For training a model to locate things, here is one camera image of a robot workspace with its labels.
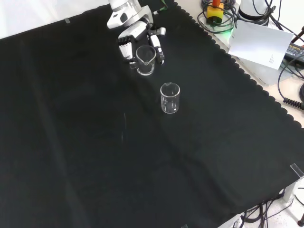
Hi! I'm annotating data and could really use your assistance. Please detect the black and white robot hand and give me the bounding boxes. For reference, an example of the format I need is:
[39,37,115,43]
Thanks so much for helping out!
[118,20,167,70]

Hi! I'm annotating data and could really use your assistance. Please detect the clear glass beaker with spout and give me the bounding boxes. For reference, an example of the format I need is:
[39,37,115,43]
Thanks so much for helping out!
[135,45,157,76]

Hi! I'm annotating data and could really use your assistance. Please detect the yellow emergency stop button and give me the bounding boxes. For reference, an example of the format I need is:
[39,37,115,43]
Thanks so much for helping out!
[206,0,225,26]

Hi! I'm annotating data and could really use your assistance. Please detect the black bench cloth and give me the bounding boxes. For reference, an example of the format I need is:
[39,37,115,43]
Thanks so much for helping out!
[0,0,304,228]

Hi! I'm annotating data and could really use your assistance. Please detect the pale paper board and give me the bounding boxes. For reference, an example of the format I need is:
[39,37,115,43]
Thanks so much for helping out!
[228,19,295,70]

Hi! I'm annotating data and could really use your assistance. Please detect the black power adapter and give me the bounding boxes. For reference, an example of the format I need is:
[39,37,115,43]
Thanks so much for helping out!
[283,41,304,65]

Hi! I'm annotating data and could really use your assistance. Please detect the black coiled cable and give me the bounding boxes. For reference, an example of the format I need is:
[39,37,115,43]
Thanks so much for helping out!
[283,97,304,110]

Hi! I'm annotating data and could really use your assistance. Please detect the white table leg bracket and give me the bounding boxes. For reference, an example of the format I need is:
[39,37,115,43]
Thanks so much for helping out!
[283,177,304,203]

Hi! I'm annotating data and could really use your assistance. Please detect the black floor cables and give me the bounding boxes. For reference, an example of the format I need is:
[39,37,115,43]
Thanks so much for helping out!
[241,189,304,228]

